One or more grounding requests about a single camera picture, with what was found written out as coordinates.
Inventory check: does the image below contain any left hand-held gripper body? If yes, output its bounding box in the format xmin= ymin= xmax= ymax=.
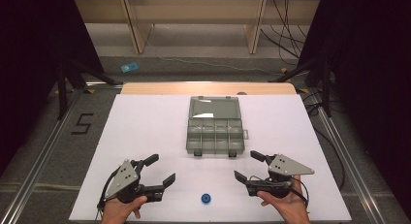
xmin=104 ymin=159 xmax=143 ymax=205

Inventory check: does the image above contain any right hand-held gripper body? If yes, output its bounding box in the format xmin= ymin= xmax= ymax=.
xmin=267 ymin=153 xmax=316 ymax=200

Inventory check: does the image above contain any person's left hand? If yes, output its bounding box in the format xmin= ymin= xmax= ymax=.
xmin=101 ymin=195 xmax=148 ymax=224

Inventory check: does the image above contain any person's right hand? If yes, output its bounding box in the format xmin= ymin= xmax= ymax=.
xmin=256 ymin=175 xmax=311 ymax=224

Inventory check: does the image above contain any white table sheet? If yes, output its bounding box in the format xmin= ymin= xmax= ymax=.
xmin=69 ymin=93 xmax=353 ymax=223

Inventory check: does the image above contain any grey plastic compartment box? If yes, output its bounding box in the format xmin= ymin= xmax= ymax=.
xmin=185 ymin=95 xmax=250 ymax=159

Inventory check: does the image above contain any wooden table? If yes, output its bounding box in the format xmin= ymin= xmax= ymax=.
xmin=119 ymin=81 xmax=298 ymax=96

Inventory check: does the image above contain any black metal stand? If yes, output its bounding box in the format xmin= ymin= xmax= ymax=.
xmin=268 ymin=55 xmax=334 ymax=119
xmin=55 ymin=54 xmax=124 ymax=121

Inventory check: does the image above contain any blue card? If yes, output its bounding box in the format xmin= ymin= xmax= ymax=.
xmin=120 ymin=61 xmax=141 ymax=74

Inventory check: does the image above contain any beige wooden shelf unit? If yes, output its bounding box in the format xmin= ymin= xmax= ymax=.
xmin=74 ymin=0 xmax=322 ymax=55

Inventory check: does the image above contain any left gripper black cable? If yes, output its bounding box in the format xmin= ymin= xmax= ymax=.
xmin=96 ymin=168 xmax=121 ymax=220

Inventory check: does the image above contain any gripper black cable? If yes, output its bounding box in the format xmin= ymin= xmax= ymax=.
xmin=290 ymin=176 xmax=310 ymax=216
xmin=96 ymin=168 xmax=121 ymax=220

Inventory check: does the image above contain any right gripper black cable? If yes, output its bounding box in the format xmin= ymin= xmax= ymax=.
xmin=290 ymin=176 xmax=310 ymax=216

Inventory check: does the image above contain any black floor cable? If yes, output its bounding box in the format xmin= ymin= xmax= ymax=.
xmin=301 ymin=90 xmax=346 ymax=190

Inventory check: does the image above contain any aluminium floor rail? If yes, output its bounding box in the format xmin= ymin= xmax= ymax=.
xmin=0 ymin=83 xmax=85 ymax=224
xmin=308 ymin=90 xmax=387 ymax=224

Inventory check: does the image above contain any white floor cable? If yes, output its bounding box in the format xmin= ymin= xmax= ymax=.
xmin=157 ymin=55 xmax=283 ymax=78

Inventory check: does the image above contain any bundle of black cables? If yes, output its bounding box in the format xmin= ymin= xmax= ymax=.
xmin=259 ymin=0 xmax=308 ymax=67

